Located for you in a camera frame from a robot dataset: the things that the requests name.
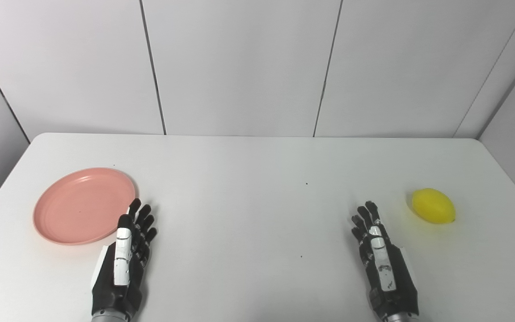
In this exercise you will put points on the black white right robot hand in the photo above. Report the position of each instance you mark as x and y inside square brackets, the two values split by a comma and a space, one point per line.
[387, 273]

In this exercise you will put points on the pink round plate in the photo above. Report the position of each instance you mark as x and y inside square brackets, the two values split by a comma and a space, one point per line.
[81, 208]

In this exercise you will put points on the yellow lemon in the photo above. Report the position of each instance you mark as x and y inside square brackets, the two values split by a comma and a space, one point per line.
[433, 206]

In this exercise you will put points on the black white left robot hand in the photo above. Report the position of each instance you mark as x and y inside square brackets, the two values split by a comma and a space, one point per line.
[123, 277]

